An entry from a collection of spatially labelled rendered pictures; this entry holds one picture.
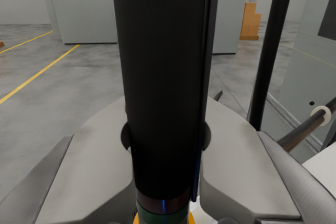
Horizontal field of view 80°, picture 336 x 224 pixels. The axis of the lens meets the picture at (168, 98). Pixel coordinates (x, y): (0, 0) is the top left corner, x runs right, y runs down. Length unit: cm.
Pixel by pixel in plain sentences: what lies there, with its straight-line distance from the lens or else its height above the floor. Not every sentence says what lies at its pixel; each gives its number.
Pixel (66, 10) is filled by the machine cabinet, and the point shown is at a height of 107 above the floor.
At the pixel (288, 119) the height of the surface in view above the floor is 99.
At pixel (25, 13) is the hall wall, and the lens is 1400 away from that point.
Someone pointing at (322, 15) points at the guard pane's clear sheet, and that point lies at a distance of 118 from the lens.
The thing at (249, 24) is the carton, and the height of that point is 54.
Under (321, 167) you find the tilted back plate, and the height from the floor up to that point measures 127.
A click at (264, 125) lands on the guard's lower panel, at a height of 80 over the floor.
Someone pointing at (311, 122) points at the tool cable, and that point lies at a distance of 34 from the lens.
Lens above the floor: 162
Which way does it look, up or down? 28 degrees down
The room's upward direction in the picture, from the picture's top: straight up
